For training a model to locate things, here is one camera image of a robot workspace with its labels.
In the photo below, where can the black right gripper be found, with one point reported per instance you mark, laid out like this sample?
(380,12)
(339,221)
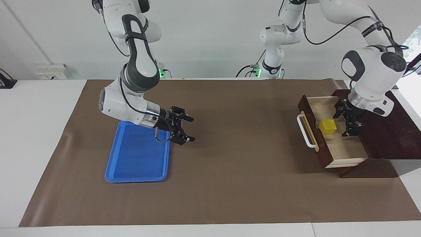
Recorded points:
(167,121)

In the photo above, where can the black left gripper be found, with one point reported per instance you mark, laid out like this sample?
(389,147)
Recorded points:
(353,112)

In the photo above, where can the yellow cube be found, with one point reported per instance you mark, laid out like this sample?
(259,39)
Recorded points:
(328,127)

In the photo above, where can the dark wooden drawer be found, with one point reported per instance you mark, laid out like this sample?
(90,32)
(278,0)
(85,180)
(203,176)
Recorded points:
(342,148)

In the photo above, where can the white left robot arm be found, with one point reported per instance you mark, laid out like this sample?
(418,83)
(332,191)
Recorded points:
(371,72)

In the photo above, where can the dark wooden cabinet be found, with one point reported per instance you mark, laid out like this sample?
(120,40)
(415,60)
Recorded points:
(388,138)

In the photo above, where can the brown table mat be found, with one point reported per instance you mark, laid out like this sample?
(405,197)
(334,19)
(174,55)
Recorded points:
(230,148)

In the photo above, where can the blue plastic tray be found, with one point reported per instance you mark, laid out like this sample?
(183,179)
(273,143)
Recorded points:
(135,158)

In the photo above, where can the black clamp base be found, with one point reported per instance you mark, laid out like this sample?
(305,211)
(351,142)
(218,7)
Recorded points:
(6,82)

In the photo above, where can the white wall socket box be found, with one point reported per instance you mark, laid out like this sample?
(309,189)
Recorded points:
(49,73)

